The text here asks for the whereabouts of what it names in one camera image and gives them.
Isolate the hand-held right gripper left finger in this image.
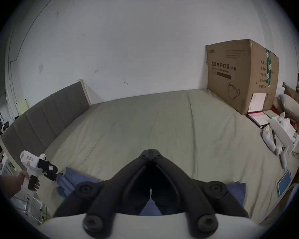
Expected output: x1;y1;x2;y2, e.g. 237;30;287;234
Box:
53;149;152;232

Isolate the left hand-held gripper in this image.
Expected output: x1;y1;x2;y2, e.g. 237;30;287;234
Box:
19;151;58;191

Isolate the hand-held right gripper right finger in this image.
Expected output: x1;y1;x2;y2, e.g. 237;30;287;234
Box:
151;149;249;235

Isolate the dark blue shirt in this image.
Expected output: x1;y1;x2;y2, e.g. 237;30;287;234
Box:
56;167;247;216

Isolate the person's left forearm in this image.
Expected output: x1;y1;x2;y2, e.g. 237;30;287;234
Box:
0;174;22;200

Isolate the person's left hand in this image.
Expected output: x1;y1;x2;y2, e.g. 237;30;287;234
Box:
16;171;41;192

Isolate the grey padded headboard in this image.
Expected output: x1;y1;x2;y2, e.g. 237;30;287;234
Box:
0;79;92;171

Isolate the tablet with blue screen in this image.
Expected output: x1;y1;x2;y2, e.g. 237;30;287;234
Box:
277;169;293;198

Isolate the white hand controller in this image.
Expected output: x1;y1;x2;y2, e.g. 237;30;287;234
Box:
262;125;277;152
276;145;288;169

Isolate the bed with beige sheet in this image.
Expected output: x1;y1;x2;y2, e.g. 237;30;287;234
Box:
1;88;299;226

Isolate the flat box with red folder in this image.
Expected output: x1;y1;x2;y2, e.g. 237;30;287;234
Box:
246;110;275;129

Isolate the white tissue box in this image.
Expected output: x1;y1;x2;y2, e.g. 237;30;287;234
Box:
269;112;299;155

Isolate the pink paper sheet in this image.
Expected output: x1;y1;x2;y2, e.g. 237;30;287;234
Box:
249;93;267;113

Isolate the beige pillow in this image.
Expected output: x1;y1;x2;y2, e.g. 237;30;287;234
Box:
273;94;299;125

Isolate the large brown cardboard carton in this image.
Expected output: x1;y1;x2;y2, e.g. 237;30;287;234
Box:
205;39;279;116

